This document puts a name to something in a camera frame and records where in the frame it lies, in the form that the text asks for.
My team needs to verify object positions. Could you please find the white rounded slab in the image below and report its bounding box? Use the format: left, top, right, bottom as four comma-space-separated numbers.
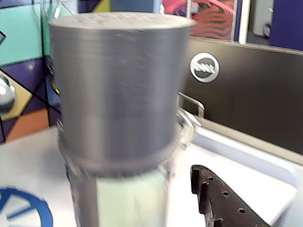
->
187, 122, 299, 226

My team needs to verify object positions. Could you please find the red striped poster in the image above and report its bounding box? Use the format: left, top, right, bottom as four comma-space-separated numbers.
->
162, 0, 235, 41

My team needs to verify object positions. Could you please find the grey-capped salt shaker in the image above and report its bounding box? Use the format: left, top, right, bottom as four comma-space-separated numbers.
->
47, 11, 197, 227

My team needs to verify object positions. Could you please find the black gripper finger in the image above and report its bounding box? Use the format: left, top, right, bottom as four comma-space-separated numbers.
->
190, 164, 271, 227

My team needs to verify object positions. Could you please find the shiny metal ball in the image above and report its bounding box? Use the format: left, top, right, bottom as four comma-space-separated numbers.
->
0, 75, 16, 114

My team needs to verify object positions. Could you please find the black Dell monitor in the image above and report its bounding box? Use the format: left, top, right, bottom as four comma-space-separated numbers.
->
183, 36, 303, 165

